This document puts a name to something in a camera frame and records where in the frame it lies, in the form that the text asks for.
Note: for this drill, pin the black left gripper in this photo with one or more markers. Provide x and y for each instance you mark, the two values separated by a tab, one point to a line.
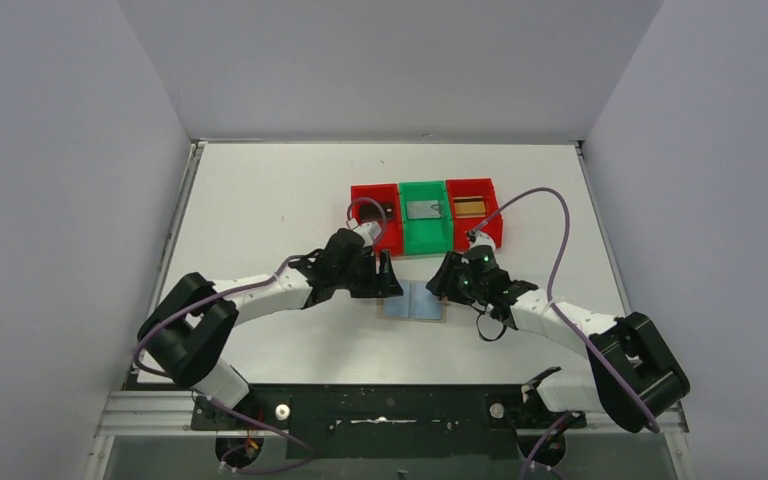
376	279

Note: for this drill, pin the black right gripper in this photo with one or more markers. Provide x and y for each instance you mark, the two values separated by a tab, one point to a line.
445	284

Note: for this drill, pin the beige card holder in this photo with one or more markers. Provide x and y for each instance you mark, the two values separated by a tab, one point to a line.
416	303

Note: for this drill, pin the silver credit card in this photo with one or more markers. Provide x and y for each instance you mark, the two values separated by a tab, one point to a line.
423	209

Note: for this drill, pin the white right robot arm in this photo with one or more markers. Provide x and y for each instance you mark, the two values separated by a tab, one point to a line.
632	375

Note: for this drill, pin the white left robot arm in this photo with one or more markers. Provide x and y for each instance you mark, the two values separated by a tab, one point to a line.
188	330

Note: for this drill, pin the black credit card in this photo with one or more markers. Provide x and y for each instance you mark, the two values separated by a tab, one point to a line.
368	212

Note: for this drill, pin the gold credit card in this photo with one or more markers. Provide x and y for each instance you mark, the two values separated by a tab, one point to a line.
469	207

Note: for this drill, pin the green middle bin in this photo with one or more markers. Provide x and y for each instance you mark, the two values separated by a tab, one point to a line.
429	236

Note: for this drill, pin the left red bin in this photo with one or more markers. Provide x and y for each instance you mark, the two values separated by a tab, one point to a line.
392	239

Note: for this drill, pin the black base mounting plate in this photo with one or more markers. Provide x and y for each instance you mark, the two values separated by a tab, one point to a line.
489	420

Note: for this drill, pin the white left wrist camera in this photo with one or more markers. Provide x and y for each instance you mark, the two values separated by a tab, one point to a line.
370	232

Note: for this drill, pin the aluminium rail frame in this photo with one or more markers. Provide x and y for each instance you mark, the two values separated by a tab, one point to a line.
174	413

